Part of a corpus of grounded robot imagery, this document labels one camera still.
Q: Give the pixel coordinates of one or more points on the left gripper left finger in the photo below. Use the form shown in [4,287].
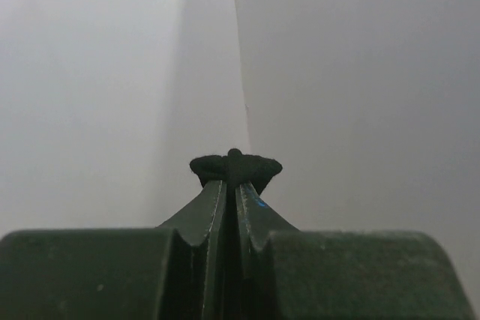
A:
[173,271]

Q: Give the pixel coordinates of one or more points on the black tank top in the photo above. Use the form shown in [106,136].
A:
[236,169]

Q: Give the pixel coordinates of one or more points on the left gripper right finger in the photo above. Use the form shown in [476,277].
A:
[291,274]

